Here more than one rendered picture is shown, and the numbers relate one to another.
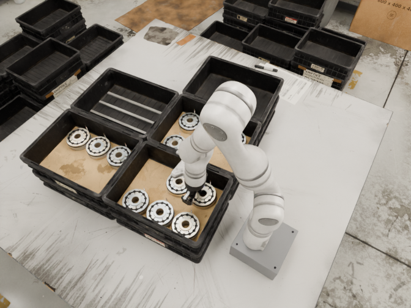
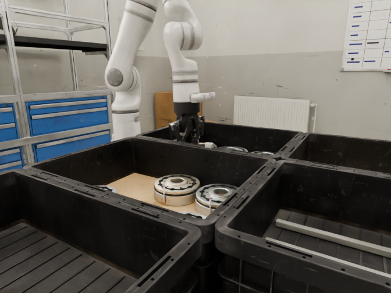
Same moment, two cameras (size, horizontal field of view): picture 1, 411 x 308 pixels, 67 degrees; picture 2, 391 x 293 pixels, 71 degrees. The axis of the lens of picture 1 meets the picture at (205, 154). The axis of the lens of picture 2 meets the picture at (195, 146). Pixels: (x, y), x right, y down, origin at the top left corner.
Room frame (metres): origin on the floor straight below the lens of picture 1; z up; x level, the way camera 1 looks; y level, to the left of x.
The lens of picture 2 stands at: (1.31, 0.12, 1.10)
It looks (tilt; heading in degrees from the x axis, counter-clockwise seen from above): 15 degrees down; 184
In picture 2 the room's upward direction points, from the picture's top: straight up
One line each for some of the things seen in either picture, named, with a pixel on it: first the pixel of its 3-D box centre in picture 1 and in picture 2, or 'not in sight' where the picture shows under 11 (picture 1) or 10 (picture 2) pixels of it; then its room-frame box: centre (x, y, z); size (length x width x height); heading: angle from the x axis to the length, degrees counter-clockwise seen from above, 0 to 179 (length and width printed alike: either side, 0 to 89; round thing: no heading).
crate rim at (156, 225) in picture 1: (169, 189); (221, 137); (0.55, 0.14, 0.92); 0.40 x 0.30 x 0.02; 63
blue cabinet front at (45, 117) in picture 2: not in sight; (75, 130); (-0.96, -1.12, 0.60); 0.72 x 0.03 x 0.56; 147
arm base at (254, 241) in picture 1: (258, 230); (127, 136); (0.40, -0.19, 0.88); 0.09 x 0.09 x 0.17; 61
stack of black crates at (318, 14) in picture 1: (292, 27); not in sight; (2.38, -0.73, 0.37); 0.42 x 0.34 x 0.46; 57
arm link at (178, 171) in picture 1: (190, 170); (191, 89); (0.55, 0.05, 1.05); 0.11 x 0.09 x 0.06; 57
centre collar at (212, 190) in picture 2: (174, 143); (220, 192); (0.80, 0.13, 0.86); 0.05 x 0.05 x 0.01
